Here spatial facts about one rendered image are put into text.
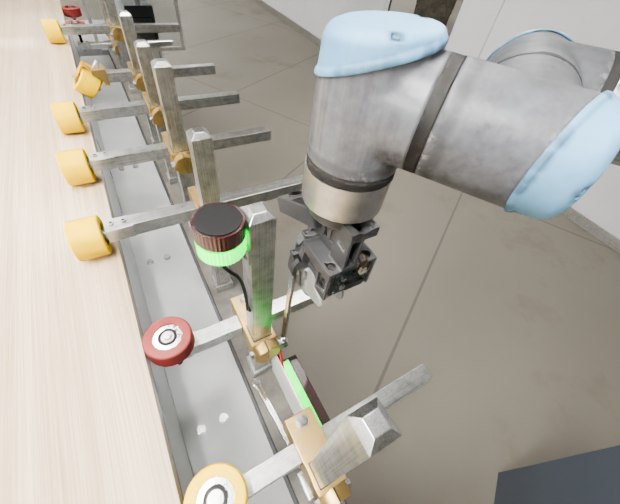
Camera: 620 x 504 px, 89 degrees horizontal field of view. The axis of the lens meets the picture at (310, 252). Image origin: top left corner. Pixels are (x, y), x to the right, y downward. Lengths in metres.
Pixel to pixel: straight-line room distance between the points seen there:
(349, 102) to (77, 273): 0.62
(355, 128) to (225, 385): 0.71
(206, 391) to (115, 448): 0.33
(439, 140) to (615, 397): 2.06
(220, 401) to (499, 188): 0.74
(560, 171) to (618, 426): 1.95
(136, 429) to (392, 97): 0.53
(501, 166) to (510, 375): 1.71
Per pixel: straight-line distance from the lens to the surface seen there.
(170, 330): 0.61
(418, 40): 0.25
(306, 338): 1.60
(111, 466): 0.57
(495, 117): 0.25
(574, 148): 0.26
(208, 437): 0.83
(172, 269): 1.06
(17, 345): 0.71
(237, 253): 0.38
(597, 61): 0.40
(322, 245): 0.39
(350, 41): 0.25
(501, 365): 1.92
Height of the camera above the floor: 1.43
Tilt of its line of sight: 48 degrees down
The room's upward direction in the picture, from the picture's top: 10 degrees clockwise
